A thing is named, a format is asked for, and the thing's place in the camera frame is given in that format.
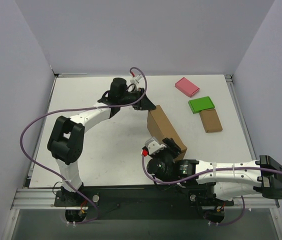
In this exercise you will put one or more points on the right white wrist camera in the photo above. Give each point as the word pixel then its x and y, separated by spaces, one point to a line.
pixel 152 147

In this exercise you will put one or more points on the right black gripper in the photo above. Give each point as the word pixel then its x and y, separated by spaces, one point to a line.
pixel 169 147

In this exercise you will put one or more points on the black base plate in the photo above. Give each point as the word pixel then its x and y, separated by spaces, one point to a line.
pixel 143 202

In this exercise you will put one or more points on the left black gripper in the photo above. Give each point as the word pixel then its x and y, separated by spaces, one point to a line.
pixel 140 99

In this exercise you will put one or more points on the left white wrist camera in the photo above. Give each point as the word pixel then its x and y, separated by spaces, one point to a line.
pixel 136 79

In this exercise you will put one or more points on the green paper box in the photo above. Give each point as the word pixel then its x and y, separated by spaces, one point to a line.
pixel 200 104

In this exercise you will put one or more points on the large brown cardboard box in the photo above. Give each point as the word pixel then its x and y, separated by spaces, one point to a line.
pixel 160 127

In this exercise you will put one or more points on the pink paper box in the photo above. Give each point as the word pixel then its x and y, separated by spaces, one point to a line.
pixel 187 87

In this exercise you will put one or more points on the small brown cardboard box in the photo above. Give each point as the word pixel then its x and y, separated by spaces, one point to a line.
pixel 210 121

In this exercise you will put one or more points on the aluminium frame rail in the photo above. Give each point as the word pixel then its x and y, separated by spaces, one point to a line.
pixel 112 149

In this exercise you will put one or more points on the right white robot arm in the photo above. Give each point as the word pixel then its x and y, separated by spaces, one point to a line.
pixel 223 180

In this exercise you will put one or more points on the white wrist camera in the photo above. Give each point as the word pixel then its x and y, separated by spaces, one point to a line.
pixel 136 79
pixel 152 147

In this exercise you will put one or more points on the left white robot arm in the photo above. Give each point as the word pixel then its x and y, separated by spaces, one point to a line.
pixel 67 137

